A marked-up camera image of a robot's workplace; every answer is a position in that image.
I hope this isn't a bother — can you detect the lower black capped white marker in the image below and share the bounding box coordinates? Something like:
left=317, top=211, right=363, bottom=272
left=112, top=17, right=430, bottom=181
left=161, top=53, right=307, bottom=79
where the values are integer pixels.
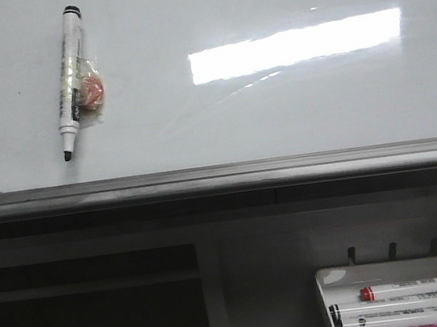
left=335, top=308, right=437, bottom=327

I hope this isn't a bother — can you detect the red capped white marker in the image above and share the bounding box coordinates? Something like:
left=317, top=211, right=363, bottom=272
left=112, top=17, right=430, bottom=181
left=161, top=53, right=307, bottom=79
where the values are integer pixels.
left=360, top=277, right=437, bottom=302

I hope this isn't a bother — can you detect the whiteboard with grey frame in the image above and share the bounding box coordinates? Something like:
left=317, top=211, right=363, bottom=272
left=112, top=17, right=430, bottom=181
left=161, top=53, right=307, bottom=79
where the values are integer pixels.
left=0, top=0, right=437, bottom=220

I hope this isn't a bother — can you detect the white marker tray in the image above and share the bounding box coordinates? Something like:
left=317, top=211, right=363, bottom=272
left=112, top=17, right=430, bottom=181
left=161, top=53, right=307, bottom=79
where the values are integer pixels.
left=315, top=256, right=437, bottom=327

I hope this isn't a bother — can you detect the upper black capped white marker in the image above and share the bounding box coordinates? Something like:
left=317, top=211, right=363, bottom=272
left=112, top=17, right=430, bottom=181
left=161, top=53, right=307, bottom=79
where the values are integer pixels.
left=328, top=292, right=437, bottom=321

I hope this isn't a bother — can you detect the grey cabinet shelf unit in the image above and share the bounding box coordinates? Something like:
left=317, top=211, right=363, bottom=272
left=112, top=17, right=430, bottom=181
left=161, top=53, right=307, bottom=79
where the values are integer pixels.
left=0, top=167, right=437, bottom=327

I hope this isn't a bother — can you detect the white black whiteboard marker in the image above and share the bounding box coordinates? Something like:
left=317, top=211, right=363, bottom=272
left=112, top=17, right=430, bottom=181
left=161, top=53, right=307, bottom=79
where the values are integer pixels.
left=40, top=2, right=114, bottom=164

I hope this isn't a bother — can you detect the black capped white marker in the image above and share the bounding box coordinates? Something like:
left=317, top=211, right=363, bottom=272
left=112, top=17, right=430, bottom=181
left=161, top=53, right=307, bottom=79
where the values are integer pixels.
left=328, top=292, right=437, bottom=321
left=335, top=308, right=437, bottom=327

